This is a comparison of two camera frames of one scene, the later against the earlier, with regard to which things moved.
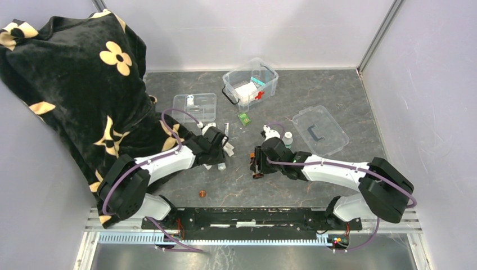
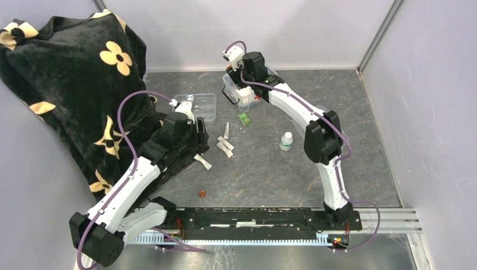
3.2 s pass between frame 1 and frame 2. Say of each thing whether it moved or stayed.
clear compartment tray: stayed
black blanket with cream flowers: stayed
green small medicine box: stayed
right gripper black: moved
